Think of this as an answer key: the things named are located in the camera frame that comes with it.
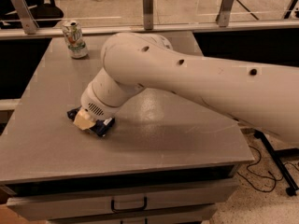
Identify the black office chair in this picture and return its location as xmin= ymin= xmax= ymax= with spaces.
xmin=0 ymin=0 xmax=64 ymax=28

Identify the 7up soda can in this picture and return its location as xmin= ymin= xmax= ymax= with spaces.
xmin=62 ymin=21 xmax=88 ymax=59

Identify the black floor cable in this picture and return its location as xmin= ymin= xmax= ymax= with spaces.
xmin=236 ymin=145 xmax=299 ymax=193

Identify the black stand leg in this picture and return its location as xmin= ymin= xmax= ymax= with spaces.
xmin=254 ymin=131 xmax=299 ymax=196

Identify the middle metal railing bracket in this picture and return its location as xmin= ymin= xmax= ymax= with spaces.
xmin=142 ymin=0 xmax=153 ymax=30

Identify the left metal railing bracket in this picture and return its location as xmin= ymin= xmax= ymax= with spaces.
xmin=10 ymin=0 xmax=39 ymax=35

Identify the blue rxbar blueberry wrapper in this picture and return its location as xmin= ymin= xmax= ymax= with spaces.
xmin=66 ymin=107 xmax=115 ymax=137

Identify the lower grey drawer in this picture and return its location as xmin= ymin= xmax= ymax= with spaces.
xmin=47 ymin=204 xmax=217 ymax=224

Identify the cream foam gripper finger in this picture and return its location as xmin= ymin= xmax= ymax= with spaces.
xmin=73 ymin=108 xmax=96 ymax=130

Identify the right metal railing bracket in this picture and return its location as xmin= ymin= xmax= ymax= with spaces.
xmin=216 ymin=0 xmax=234 ymax=27

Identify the metal railing bracket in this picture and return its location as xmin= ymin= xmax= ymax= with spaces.
xmin=10 ymin=0 xmax=39 ymax=35
xmin=142 ymin=0 xmax=153 ymax=30
xmin=216 ymin=0 xmax=234 ymax=27

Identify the grey drawer with black handle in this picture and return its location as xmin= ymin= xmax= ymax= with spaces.
xmin=7 ymin=177 xmax=238 ymax=220

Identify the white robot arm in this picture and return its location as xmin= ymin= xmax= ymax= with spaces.
xmin=75 ymin=33 xmax=299 ymax=145

